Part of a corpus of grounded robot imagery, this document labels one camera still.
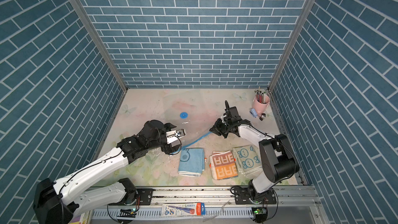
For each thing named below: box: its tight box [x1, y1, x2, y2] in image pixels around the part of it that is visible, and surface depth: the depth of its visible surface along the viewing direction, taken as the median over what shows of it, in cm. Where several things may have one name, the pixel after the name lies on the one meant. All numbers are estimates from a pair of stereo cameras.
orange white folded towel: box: [209, 150, 239, 180], surface depth 83 cm
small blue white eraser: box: [249, 107, 258, 118], surface depth 107 cm
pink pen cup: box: [252, 94, 270, 114], surface depth 104 cm
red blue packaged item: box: [161, 202, 206, 217], surface depth 71 cm
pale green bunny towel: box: [232, 144, 263, 177], surface depth 85 cm
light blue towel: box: [178, 147, 205, 177], surface depth 84 cm
